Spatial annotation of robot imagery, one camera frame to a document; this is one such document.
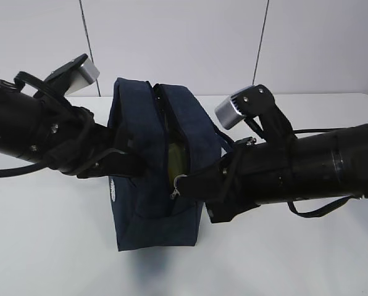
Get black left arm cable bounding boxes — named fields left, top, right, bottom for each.
left=0, top=162, right=49, bottom=180

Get silver zipper pull ring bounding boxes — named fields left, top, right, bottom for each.
left=170, top=174, right=188, bottom=201

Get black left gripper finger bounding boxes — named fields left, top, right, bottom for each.
left=75, top=149, right=147, bottom=179

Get black cable loop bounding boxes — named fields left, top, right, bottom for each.
left=287, top=195, right=358, bottom=219

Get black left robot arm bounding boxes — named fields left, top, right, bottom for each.
left=0, top=74, right=146, bottom=179

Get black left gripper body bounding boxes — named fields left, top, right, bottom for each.
left=41, top=107, right=132, bottom=176

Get dark blue fabric lunch bag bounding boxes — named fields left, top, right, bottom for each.
left=107, top=78, right=233, bottom=251

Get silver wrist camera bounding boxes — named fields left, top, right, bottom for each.
left=44, top=54, right=100, bottom=96
left=214, top=84, right=296, bottom=146

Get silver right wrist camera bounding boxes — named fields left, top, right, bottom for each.
left=214, top=84, right=296, bottom=146

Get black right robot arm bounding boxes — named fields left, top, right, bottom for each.
left=175, top=123, right=368, bottom=223

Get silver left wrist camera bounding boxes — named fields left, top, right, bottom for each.
left=44, top=54, right=100, bottom=96

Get glass container with green lid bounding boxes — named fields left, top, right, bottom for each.
left=167, top=142, right=188, bottom=186

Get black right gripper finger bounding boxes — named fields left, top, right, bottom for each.
left=176, top=163, right=228, bottom=200
left=205, top=200, right=258, bottom=224

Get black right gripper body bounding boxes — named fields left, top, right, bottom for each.
left=205, top=138, right=265, bottom=210

